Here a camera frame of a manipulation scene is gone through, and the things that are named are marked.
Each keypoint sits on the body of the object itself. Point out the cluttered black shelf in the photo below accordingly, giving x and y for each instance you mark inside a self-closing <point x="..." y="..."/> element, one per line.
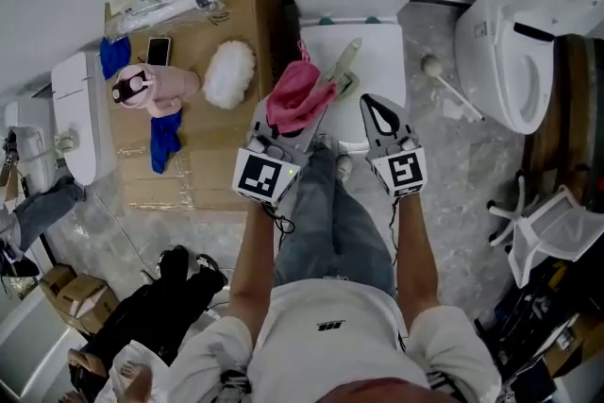
<point x="533" y="311"/>

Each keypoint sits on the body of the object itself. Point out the white toilet with open seat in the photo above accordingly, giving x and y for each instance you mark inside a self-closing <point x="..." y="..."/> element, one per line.
<point x="491" y="47"/>

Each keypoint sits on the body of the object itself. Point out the pale green toilet brush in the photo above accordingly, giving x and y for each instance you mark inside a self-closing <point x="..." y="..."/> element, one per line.
<point x="66" y="140"/>
<point x="344" y="56"/>

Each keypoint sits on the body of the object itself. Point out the person's left forearm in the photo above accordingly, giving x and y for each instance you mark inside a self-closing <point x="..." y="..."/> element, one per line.
<point x="252" y="259"/>

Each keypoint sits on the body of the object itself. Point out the person's blue jeans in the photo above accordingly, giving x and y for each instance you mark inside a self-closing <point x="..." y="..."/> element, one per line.
<point x="330" y="231"/>

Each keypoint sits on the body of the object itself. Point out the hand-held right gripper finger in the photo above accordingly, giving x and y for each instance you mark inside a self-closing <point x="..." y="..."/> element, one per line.
<point x="369" y="125"/>
<point x="406" y="123"/>

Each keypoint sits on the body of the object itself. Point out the blue cloth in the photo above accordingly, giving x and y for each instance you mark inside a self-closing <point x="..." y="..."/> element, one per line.
<point x="165" y="141"/>
<point x="115" y="57"/>

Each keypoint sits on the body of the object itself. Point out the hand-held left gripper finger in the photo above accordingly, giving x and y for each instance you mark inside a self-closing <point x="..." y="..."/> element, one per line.
<point x="312" y="138"/>
<point x="258" y="122"/>

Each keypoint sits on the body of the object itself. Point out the large cardboard box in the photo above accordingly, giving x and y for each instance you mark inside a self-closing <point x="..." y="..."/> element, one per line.
<point x="226" y="146"/>

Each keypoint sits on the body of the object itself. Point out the person's white shoe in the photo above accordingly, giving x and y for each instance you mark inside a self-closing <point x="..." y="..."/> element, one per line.
<point x="322" y="141"/>
<point x="344" y="167"/>

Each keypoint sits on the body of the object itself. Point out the white paper scrap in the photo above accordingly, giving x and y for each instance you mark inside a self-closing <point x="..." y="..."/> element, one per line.
<point x="454" y="108"/>

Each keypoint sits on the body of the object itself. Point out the brown wooden platform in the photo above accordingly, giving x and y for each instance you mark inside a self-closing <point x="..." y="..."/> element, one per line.
<point x="575" y="108"/>

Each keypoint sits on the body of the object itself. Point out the white plastic chair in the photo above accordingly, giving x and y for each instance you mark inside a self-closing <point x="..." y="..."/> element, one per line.
<point x="542" y="231"/>

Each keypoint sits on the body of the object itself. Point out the pink cloth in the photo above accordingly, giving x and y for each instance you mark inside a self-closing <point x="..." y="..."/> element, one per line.
<point x="295" y="99"/>

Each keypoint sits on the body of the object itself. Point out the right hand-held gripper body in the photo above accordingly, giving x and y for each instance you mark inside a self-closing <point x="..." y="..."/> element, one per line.
<point x="403" y="170"/>

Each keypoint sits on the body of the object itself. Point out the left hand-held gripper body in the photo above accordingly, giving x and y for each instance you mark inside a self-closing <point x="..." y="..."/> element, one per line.
<point x="259" y="177"/>

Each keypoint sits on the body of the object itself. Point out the person's right forearm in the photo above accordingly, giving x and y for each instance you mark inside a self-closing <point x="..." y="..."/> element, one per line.
<point x="417" y="259"/>

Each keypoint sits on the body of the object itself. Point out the small brown cardboard box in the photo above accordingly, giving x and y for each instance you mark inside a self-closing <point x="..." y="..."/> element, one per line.
<point x="56" y="278"/>
<point x="89" y="302"/>

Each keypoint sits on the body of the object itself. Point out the clear plastic package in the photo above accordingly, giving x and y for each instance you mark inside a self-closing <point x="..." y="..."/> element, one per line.
<point x="156" y="11"/>

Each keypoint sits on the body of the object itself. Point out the dark green dome-shaped object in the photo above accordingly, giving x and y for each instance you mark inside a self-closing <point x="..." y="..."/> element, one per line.
<point x="373" y="20"/>
<point x="326" y="21"/>

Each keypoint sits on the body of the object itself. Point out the white round-head brush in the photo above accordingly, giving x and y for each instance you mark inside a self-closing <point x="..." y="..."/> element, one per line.
<point x="430" y="63"/>

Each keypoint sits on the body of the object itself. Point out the white fluffy duster head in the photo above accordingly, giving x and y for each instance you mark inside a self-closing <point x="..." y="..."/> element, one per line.
<point x="230" y="75"/>

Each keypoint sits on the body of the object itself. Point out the person in white coat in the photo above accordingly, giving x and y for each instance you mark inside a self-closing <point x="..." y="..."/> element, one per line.
<point x="330" y="335"/>

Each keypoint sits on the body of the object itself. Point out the black smartphone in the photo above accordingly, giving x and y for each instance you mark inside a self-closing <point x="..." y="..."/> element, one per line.
<point x="158" y="51"/>

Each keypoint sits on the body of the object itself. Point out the white ceramic fixture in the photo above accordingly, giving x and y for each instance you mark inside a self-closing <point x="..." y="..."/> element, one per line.
<point x="33" y="344"/>

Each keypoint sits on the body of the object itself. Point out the white toilet with flat lid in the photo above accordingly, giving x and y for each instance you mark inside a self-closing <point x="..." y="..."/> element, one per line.
<point x="78" y="108"/>

